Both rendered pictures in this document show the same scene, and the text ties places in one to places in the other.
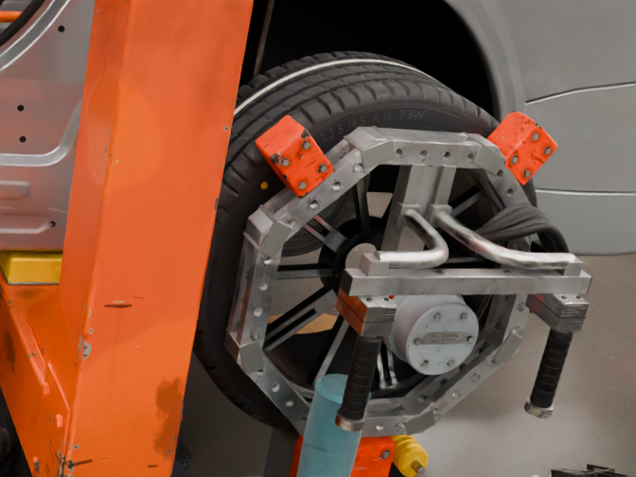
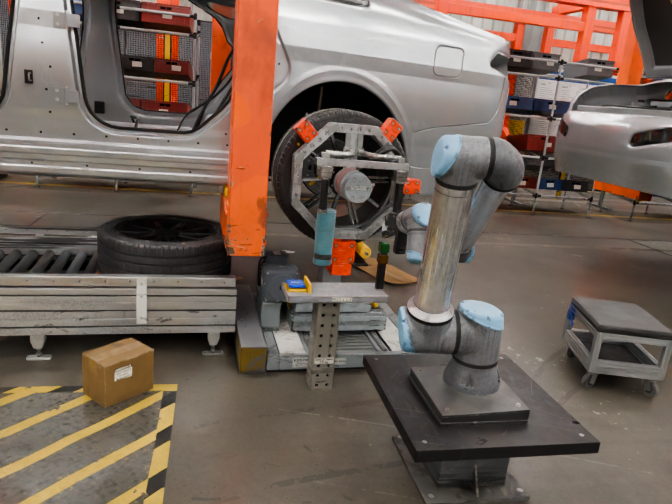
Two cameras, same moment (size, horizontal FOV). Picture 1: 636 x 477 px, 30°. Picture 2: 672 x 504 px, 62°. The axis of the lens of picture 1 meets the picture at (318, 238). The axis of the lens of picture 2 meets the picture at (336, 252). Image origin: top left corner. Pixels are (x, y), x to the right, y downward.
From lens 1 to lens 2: 1.10 m
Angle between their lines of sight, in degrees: 13
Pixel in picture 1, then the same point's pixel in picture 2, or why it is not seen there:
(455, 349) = (363, 193)
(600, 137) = not seen: hidden behind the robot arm
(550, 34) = (418, 106)
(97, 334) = (234, 178)
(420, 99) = (352, 114)
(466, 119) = (370, 121)
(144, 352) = (251, 186)
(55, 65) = not seen: hidden behind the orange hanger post
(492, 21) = (394, 101)
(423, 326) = (349, 182)
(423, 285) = (343, 162)
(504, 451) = not seen: hidden behind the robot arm
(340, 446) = (325, 229)
